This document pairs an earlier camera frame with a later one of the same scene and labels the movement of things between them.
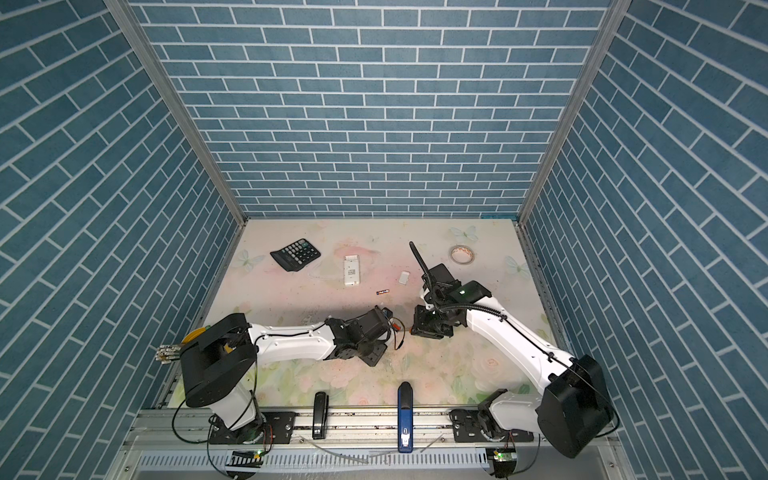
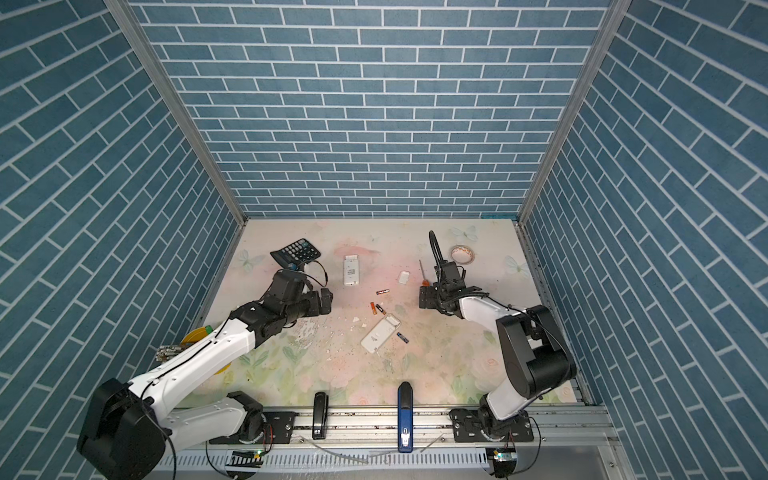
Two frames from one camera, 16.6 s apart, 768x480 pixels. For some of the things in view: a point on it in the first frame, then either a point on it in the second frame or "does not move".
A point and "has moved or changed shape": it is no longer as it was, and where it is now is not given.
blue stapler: (405, 417) does not move
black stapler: (320, 415) does not move
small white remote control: (351, 270) has moved or changed shape
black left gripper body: (371, 353) -> (308, 305)
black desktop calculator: (296, 256) does not move
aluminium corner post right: (614, 19) does not move
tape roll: (462, 254) does not move
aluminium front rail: (164, 444) does not move
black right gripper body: (431, 321) -> (435, 298)
